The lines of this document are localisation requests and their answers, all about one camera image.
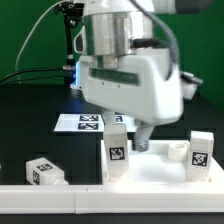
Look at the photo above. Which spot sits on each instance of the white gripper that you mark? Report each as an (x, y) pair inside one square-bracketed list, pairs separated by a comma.
[(145, 86)]

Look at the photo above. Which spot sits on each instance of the white square tabletop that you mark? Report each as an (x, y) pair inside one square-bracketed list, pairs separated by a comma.
[(165, 162)]

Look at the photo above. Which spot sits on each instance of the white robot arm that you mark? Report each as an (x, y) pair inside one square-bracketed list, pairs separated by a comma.
[(116, 28)]

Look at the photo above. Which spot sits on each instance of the white sheet with tags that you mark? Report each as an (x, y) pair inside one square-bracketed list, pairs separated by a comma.
[(89, 123)]

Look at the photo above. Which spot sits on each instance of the white L-shaped fence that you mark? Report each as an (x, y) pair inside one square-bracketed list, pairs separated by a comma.
[(145, 197)]

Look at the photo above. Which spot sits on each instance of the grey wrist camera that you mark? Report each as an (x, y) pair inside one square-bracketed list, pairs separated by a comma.
[(190, 83)]

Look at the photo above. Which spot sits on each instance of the black camera stand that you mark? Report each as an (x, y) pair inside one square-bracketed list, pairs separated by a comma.
[(72, 16)]

